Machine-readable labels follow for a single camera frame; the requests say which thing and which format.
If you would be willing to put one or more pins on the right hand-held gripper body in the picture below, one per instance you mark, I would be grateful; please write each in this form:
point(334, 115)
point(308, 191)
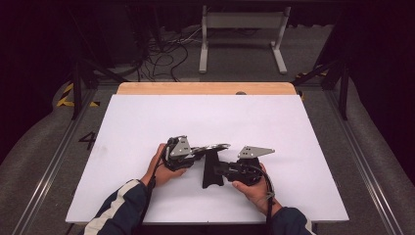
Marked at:
point(244, 171)

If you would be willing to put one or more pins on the white metal desk frame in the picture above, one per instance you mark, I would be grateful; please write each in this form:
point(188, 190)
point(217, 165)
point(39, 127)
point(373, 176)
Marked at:
point(204, 49)

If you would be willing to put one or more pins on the wooden table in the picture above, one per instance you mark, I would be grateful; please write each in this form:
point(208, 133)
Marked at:
point(195, 88)

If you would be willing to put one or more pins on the yellow black floor tape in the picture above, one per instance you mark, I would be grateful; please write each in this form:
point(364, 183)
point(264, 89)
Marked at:
point(67, 98)

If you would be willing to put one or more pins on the aluminium floor rail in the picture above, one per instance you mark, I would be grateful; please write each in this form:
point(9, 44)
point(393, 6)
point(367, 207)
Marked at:
point(49, 169)
point(365, 169)

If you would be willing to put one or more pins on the white board table cover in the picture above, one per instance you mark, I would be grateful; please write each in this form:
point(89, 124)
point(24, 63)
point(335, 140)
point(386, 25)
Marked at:
point(169, 114)

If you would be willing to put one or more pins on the black metal stand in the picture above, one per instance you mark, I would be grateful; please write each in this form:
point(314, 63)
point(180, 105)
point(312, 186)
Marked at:
point(343, 94)
point(76, 91)

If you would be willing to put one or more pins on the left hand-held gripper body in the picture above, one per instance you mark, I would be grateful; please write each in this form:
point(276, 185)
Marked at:
point(179, 150)

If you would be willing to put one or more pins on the person's right hand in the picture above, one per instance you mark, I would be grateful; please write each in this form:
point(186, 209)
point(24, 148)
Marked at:
point(259, 196)

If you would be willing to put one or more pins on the person's left hand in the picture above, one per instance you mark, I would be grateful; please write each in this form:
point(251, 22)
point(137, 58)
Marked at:
point(160, 176)

